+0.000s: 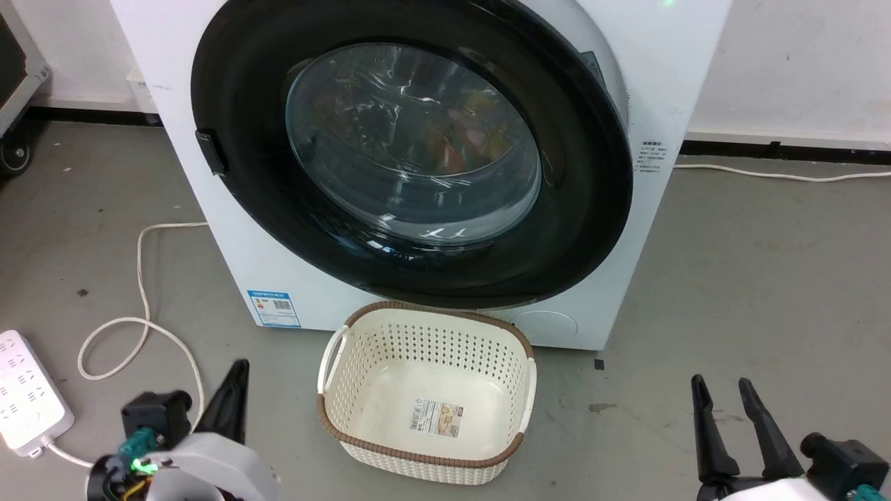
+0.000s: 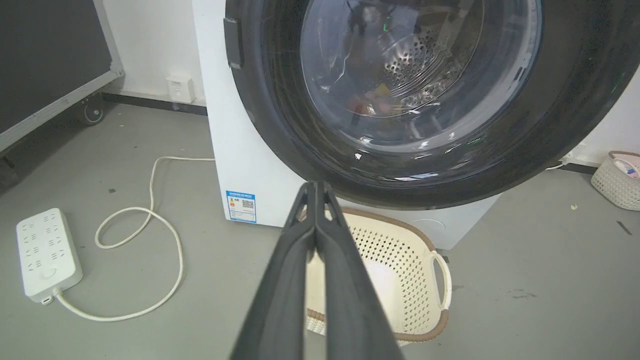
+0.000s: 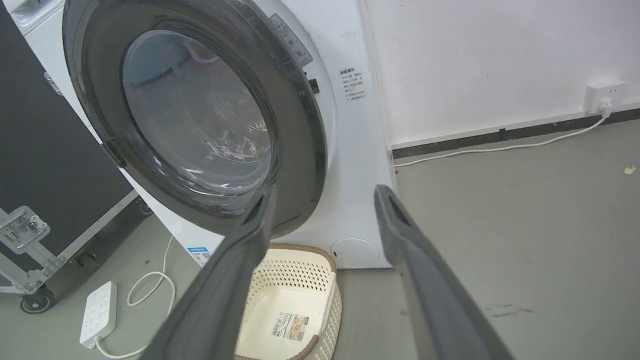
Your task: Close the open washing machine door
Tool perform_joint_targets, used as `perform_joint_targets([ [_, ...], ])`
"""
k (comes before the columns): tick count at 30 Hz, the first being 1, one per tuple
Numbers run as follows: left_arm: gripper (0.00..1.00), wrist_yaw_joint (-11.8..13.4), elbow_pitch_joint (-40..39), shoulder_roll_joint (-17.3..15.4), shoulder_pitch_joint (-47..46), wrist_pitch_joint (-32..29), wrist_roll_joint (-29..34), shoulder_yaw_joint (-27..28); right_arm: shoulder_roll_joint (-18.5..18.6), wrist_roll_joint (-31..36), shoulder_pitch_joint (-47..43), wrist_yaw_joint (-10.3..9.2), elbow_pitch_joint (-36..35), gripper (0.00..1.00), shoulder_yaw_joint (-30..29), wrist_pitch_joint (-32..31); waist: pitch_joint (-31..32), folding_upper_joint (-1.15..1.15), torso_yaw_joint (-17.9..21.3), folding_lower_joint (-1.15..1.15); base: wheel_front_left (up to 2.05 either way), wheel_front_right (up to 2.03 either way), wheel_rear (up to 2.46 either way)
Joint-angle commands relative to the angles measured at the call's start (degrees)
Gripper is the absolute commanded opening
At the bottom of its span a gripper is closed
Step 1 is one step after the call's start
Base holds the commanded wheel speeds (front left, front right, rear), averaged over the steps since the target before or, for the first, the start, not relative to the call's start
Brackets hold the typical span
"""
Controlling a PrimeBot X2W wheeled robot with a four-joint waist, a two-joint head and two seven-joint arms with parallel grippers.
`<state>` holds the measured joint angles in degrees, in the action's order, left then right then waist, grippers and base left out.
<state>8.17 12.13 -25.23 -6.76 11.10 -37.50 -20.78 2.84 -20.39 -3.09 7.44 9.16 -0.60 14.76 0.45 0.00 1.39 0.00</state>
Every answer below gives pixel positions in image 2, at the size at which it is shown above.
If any black caster wheel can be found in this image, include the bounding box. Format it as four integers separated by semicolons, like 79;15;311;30
82;96;106;126

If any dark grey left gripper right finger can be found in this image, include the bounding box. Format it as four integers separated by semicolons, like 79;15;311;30
315;181;406;360

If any white power strip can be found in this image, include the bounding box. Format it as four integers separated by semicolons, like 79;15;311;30
16;208;84;305

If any white washing machine body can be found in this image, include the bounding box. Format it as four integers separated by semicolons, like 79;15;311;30
192;0;502;251

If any white woven storage basket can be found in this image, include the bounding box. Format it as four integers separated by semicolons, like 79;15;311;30
590;150;640;211

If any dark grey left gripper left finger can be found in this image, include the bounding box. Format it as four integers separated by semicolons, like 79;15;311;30
229;181;318;360

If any black panel with metal frame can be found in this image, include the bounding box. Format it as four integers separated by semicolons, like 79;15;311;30
0;0;124;153

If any blue energy label sticker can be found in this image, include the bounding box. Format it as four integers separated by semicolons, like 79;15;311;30
226;190;257;223

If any black round washing machine door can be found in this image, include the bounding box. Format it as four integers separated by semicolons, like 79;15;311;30
223;0;640;211

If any cream perforated laundry basket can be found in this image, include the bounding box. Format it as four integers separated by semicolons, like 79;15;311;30
299;207;453;347

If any white wall socket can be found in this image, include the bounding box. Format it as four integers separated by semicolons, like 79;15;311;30
166;75;195;104

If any white power strip cable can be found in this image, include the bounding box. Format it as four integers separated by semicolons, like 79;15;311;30
53;156;216;322

